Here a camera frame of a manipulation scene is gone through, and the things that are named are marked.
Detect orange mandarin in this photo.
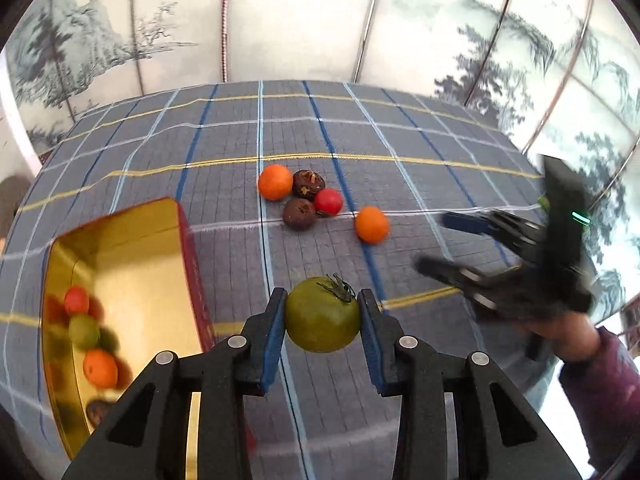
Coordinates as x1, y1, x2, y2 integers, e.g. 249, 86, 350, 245
354, 206, 390, 244

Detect green tomato with stem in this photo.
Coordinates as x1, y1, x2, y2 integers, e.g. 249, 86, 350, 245
284, 273, 360, 353

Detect small red tomato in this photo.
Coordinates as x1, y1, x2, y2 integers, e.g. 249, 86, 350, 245
314, 188, 344, 217

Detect orange fruit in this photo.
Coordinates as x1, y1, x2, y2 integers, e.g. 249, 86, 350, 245
82, 348, 118, 389

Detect purple sleeve forearm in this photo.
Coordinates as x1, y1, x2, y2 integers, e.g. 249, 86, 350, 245
560, 327, 639, 474

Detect person right hand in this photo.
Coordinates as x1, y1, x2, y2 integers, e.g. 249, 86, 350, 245
521, 311, 601, 363

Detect dark brown passion fruit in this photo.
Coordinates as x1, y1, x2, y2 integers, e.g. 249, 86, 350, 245
85, 398, 115, 429

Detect green tomato in tin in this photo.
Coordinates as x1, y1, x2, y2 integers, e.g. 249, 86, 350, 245
67, 314, 101, 350

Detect red tomato in tin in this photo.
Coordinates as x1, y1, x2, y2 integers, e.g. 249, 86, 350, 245
63, 285, 90, 316

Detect painted landscape folding screen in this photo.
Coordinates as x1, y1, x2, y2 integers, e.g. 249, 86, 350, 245
1, 0, 639, 299

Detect dark brown round fruit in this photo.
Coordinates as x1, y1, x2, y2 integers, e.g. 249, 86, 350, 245
282, 197, 317, 232

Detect brown wrinkled fruit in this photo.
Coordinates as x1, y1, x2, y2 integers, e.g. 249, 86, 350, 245
292, 169, 326, 202

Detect plaid blue-grey tablecloth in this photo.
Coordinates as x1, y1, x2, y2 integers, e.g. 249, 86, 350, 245
1, 81, 547, 479

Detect orange tangerine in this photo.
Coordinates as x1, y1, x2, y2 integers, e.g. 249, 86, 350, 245
258, 165, 293, 202

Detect grey millstone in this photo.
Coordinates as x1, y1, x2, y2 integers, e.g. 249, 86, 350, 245
0, 176, 32, 238

